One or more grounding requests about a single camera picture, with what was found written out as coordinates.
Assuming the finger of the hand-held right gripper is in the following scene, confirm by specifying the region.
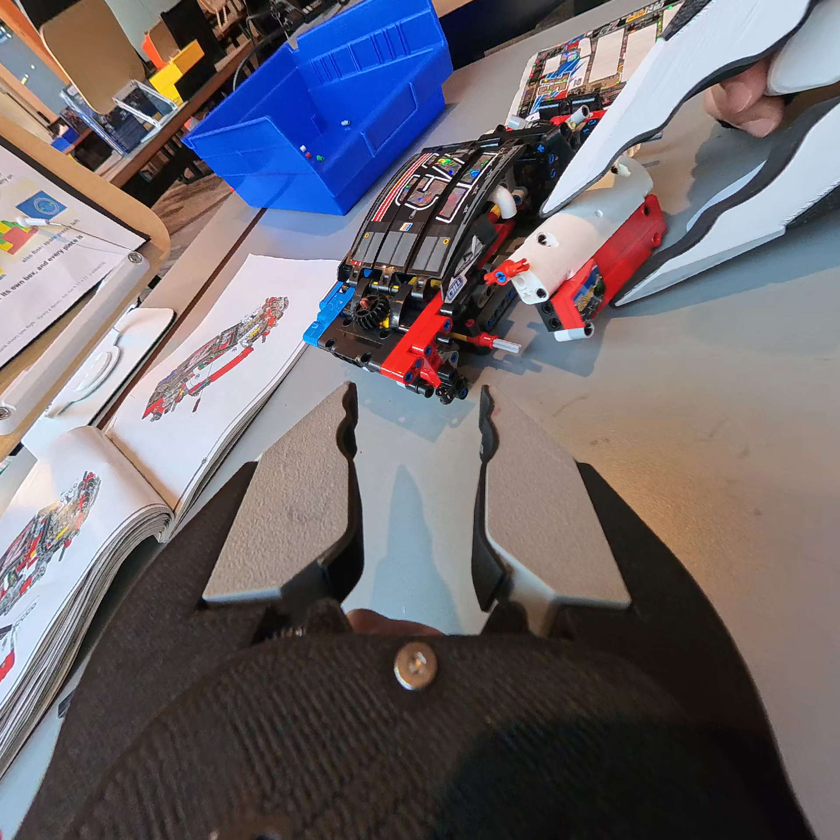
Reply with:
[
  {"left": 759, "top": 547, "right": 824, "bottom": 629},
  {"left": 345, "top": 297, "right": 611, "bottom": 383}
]
[
  {"left": 610, "top": 95, "right": 840, "bottom": 309},
  {"left": 539, "top": 0, "right": 821, "bottom": 219}
]

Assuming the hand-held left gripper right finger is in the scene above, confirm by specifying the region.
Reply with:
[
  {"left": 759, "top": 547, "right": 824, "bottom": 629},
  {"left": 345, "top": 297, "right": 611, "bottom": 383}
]
[{"left": 471, "top": 385, "right": 632, "bottom": 634}]

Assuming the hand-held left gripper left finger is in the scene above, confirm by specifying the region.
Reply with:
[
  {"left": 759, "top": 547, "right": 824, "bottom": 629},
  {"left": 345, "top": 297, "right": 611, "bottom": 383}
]
[{"left": 202, "top": 382, "right": 365, "bottom": 614}]

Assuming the red white brick side panel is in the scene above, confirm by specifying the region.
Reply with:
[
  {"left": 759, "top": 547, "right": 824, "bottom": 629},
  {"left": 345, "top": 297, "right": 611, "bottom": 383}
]
[{"left": 486, "top": 157, "right": 668, "bottom": 343}]

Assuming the instruction booklet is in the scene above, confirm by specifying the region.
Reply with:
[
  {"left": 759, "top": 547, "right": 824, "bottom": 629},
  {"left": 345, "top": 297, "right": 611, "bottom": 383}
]
[{"left": 0, "top": 252, "right": 342, "bottom": 775}]

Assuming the toy brick car model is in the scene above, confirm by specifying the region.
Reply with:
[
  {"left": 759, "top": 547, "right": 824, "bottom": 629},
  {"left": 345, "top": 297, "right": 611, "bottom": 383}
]
[{"left": 303, "top": 105, "right": 631, "bottom": 404}]

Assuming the person's right hand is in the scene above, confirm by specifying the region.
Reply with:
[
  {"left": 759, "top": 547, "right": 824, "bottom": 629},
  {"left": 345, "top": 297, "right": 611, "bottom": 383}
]
[{"left": 705, "top": 62, "right": 785, "bottom": 139}]

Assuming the sticker sheet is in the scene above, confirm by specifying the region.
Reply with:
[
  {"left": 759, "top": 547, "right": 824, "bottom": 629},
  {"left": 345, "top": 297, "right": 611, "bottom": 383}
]
[{"left": 505, "top": 0, "right": 697, "bottom": 132}]

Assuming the printed instruction sheet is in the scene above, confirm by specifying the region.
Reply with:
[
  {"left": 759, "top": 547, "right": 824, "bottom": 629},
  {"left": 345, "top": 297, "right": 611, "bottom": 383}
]
[{"left": 0, "top": 141, "right": 148, "bottom": 368}]

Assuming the wooden document stand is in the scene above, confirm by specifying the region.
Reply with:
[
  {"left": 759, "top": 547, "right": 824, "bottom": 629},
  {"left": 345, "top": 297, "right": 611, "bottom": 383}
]
[
  {"left": 39, "top": 0, "right": 147, "bottom": 116},
  {"left": 0, "top": 115, "right": 177, "bottom": 460}
]

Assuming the blue plastic bin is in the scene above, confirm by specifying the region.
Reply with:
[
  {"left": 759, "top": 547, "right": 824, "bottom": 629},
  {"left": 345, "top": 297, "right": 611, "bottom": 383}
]
[{"left": 182, "top": 0, "right": 454, "bottom": 216}]

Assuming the yellow plastic bin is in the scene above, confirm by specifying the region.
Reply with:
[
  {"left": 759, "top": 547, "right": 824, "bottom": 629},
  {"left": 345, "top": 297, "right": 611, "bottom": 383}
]
[{"left": 147, "top": 42, "right": 206, "bottom": 106}]

